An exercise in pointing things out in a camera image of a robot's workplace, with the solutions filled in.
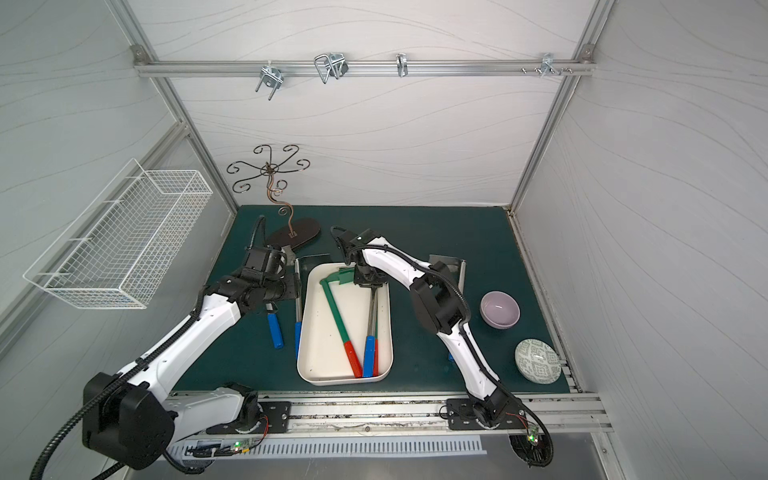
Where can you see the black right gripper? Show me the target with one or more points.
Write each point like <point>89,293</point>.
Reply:
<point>369,277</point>

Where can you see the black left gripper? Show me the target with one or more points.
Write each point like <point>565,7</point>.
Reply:
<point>287,282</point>

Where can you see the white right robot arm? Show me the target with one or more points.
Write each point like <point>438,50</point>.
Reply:
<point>489,397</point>

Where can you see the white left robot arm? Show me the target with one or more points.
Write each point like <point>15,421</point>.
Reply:
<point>131,417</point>

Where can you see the white storage tray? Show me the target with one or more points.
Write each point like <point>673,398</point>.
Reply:
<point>322,360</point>

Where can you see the metal clamp hook small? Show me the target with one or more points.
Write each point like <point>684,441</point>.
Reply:
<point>402,65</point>

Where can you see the brown metal hook stand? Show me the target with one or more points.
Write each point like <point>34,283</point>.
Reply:
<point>297,232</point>

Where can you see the purple bowl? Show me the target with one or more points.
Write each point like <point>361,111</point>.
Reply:
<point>499,310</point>

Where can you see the metal clamp hook middle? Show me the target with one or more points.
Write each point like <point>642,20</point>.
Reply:
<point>330,65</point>

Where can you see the metal clamp hook left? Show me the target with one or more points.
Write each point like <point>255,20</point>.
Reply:
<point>271,80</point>

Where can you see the green patterned bowl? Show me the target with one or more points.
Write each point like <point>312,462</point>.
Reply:
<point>537,361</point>

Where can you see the metal clamp hook right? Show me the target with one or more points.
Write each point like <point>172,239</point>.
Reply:
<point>548,66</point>

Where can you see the white wire basket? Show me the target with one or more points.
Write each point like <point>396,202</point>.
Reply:
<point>115,253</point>

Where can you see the white vented cable duct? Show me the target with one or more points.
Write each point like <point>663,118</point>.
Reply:
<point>333,448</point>

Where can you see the aluminium cross rail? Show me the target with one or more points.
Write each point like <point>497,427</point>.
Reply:
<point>583,65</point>

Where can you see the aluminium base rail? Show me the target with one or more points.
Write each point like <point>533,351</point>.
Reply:
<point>425,413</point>

